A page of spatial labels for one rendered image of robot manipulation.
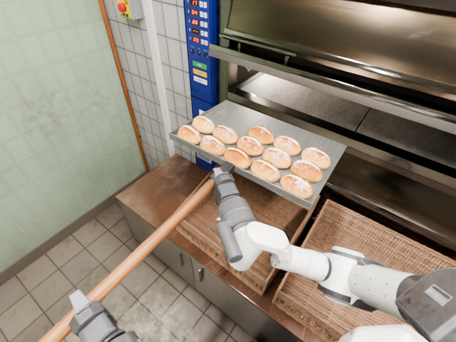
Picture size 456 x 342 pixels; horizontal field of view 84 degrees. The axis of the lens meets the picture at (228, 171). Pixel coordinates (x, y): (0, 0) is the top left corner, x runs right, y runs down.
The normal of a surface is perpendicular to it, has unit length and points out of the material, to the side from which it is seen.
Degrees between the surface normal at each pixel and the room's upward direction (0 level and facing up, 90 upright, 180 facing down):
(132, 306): 0
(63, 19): 90
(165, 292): 0
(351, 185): 70
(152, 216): 0
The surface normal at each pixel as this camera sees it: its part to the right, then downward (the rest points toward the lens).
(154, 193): 0.03, -0.71
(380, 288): -0.95, -0.32
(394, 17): -0.55, 0.28
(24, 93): 0.80, 0.44
